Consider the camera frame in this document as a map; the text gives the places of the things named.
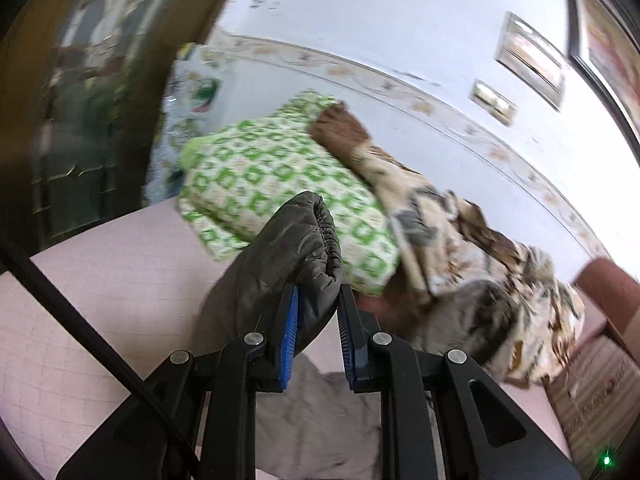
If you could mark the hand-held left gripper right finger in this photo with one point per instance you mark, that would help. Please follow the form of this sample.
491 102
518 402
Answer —
345 340

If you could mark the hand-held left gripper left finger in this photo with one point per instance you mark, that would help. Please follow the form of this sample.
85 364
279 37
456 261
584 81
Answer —
290 340

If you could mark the grey-brown padded jacket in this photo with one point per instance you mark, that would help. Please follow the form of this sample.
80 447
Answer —
265 260

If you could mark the leaf print blanket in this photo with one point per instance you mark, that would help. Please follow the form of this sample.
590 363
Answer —
450 260

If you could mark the green patterned pillow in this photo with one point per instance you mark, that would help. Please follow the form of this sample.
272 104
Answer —
260 175

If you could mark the striped floral sofa cushion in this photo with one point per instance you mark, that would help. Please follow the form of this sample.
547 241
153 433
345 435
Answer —
595 400

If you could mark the white green printed plastic bag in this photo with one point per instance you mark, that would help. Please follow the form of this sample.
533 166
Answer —
195 95

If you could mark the reddish sofa backrest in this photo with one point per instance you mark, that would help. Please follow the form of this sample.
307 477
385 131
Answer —
612 295

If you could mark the wooden door with glass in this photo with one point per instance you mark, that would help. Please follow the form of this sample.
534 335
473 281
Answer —
75 110

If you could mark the beige wall light switch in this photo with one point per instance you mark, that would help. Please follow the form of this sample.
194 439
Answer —
494 101

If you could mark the wall electrical panel box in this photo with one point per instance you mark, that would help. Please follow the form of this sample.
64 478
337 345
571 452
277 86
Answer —
532 60

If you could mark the dark framed wall picture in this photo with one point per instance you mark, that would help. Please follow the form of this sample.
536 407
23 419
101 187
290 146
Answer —
607 45

